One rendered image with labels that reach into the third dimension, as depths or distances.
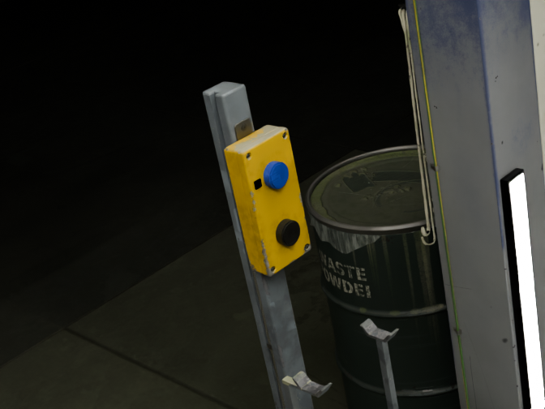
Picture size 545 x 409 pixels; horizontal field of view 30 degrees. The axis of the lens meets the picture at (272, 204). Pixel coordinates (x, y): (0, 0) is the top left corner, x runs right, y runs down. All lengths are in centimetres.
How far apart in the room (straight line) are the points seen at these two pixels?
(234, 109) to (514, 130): 65
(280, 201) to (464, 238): 56
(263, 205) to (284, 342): 34
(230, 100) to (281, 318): 47
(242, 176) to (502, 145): 61
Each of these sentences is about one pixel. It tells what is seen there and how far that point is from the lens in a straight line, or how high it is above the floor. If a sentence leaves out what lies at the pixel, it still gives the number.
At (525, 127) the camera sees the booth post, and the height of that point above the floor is 135.
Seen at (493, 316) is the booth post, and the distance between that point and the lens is 237.
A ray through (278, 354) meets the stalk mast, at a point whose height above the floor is 108.
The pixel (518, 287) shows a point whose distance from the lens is 230.
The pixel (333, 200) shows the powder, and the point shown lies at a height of 86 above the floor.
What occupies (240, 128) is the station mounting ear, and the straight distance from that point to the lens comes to 186.
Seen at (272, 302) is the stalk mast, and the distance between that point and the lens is 202.
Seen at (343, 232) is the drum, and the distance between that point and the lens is 296.
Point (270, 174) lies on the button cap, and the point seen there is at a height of 149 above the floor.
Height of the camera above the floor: 223
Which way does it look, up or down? 25 degrees down
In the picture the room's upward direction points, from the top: 12 degrees counter-clockwise
